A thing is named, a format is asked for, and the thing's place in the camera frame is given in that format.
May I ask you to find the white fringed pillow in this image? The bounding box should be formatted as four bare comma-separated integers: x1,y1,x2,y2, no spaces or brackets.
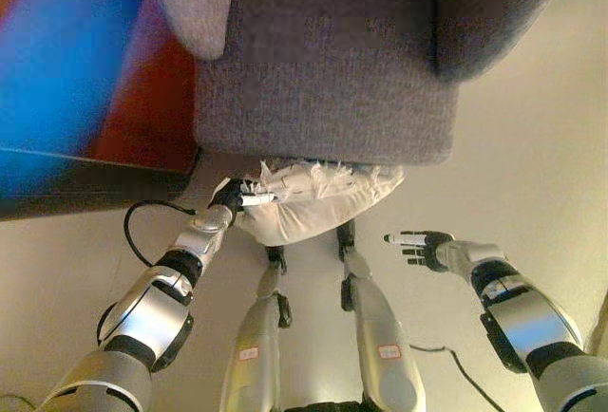
236,158,406,247

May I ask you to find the silver left robot leg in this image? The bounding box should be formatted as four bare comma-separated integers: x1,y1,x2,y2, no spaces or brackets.
218,244,294,412

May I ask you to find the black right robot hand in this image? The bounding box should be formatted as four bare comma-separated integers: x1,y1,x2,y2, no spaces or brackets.
382,229,456,272

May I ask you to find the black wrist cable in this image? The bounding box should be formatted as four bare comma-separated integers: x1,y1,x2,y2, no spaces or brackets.
123,199,198,269

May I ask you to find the black floor cable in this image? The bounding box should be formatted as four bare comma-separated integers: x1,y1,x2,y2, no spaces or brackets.
408,344,505,412

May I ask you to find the silver robot leg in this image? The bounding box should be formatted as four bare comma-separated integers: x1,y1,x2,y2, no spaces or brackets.
218,244,294,412
335,219,427,412

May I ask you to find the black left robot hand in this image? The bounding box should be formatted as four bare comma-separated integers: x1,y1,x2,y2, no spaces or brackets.
207,178,279,216

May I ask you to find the silver right robot leg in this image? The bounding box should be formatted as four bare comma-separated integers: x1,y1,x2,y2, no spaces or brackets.
335,219,427,412

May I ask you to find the grey fabric armchair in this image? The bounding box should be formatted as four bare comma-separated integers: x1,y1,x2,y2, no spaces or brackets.
138,0,579,167

